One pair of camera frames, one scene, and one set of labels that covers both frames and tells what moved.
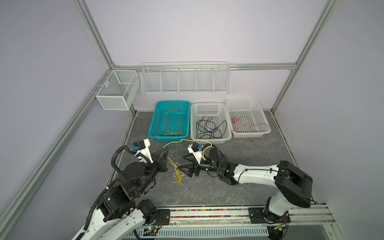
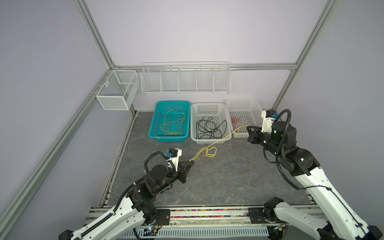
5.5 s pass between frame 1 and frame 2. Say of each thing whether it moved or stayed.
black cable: moved
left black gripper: moved
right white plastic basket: stayed
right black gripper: moved
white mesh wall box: stayed
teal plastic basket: stayed
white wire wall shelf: stayed
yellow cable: moved
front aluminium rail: stayed
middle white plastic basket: stayed
